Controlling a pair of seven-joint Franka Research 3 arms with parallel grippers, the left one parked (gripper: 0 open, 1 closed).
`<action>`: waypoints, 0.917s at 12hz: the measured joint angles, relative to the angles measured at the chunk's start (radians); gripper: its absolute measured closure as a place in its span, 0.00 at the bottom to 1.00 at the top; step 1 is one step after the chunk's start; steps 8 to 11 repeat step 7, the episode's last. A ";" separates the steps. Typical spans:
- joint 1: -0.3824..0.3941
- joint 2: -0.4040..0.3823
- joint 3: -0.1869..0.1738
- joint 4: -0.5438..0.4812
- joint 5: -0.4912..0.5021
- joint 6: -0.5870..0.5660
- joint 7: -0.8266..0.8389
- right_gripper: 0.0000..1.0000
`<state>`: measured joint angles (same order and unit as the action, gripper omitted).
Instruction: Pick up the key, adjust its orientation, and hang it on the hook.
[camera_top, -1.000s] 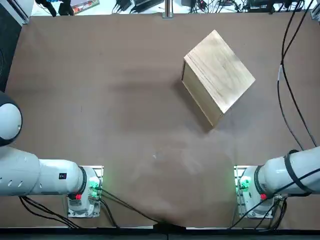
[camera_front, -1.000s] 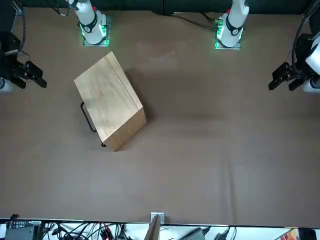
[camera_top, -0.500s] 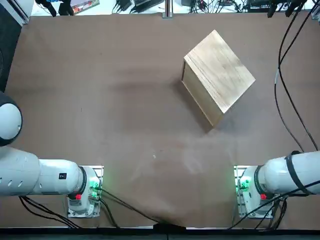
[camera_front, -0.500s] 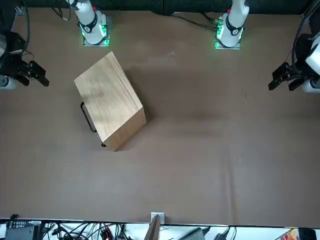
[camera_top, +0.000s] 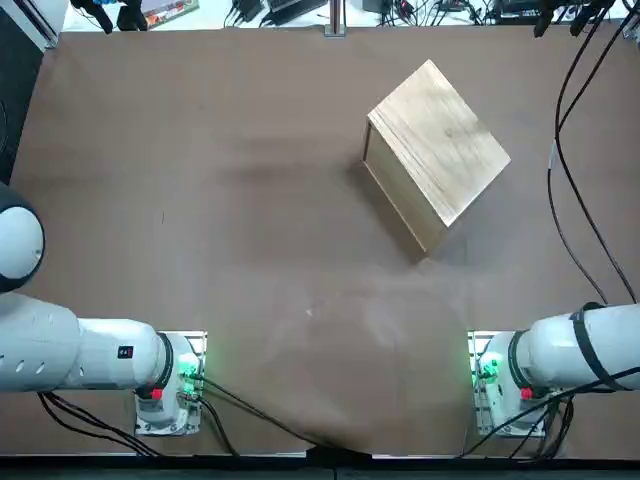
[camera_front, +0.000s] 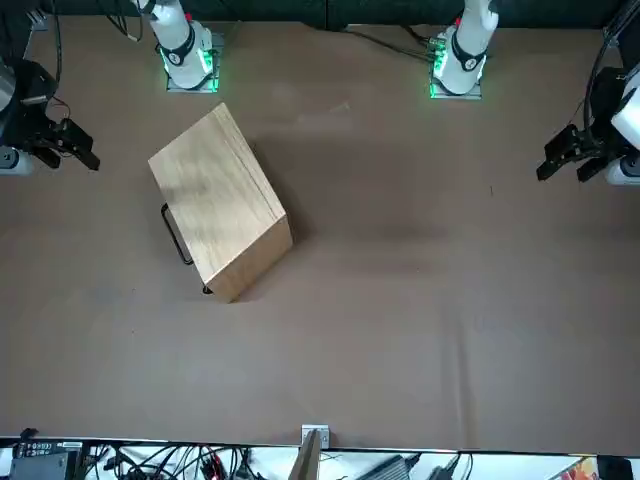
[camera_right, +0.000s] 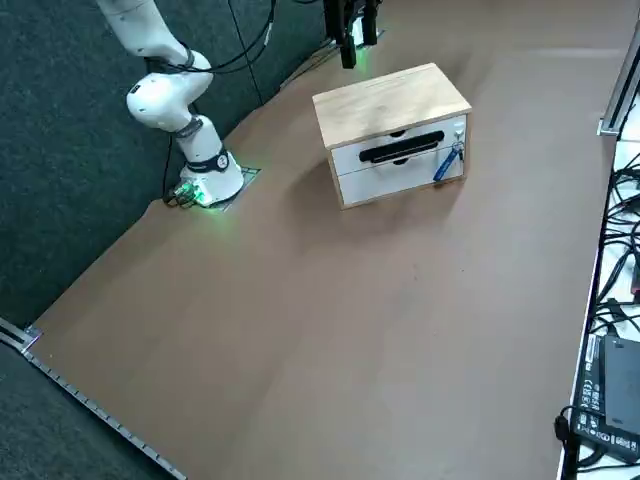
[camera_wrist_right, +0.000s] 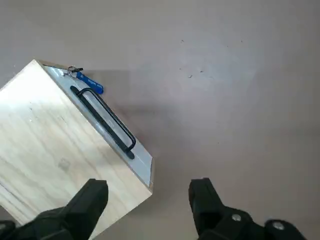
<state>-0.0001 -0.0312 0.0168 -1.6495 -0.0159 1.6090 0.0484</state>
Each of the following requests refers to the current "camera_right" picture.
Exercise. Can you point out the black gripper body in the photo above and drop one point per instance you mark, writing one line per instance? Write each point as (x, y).
(350, 4)

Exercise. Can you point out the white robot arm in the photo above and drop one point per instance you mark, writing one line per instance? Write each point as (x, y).
(160, 100)
(357, 31)

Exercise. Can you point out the small white hook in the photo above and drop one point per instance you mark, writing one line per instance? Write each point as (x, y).
(458, 134)

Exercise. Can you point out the wooden drawer box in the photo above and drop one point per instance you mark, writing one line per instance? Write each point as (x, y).
(380, 100)

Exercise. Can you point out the white drawer front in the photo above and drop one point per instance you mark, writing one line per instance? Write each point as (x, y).
(350, 155)
(380, 187)

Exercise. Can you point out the black power supply box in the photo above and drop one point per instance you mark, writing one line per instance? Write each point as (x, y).
(620, 385)

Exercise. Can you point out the metal hinge strip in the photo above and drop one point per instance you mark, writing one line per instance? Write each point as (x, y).
(95, 405)

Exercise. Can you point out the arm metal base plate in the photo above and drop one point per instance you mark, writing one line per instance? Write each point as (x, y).
(247, 175)

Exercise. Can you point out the upright camera post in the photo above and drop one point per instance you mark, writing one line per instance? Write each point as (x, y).
(622, 80)

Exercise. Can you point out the metal post bracket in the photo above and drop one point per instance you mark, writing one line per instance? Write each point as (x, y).
(610, 127)

